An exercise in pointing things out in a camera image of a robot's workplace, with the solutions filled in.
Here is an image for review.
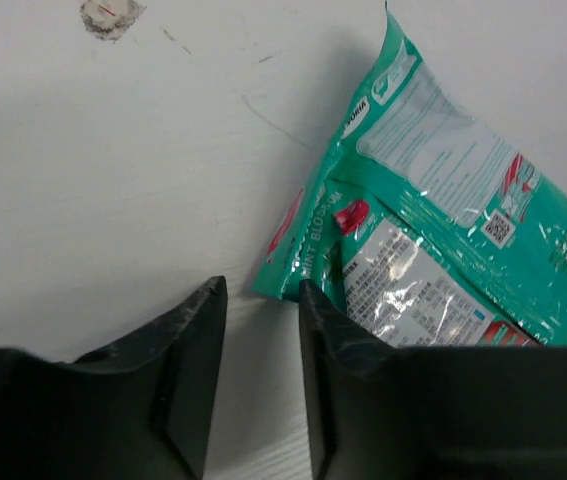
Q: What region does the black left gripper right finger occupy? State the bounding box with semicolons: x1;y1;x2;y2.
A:
299;281;567;479

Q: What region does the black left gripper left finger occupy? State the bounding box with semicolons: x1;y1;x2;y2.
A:
0;276;227;479

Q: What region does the teal snack packet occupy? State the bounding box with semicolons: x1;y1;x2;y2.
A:
253;18;567;347

